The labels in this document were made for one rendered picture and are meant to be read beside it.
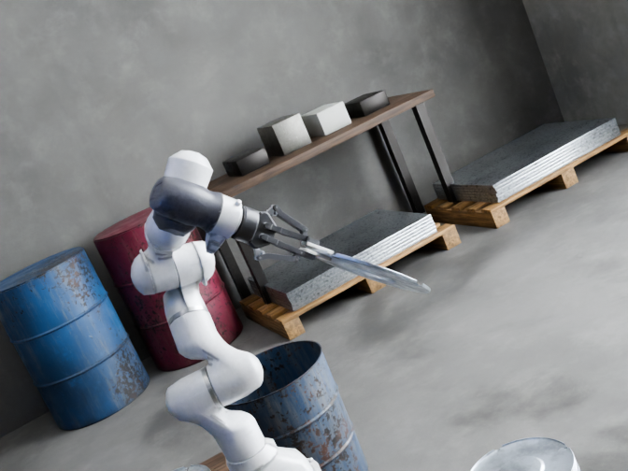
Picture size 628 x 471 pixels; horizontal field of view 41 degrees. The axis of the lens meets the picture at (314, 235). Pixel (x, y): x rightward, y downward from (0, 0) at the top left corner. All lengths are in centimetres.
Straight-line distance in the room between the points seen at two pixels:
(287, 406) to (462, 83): 395
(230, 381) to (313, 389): 78
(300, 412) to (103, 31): 325
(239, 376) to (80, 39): 361
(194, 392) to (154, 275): 31
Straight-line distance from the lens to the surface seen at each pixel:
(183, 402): 211
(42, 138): 532
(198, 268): 216
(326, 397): 288
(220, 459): 284
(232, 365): 210
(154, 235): 202
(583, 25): 630
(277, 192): 564
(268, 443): 220
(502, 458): 242
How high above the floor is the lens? 150
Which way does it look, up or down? 13 degrees down
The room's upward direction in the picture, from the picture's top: 24 degrees counter-clockwise
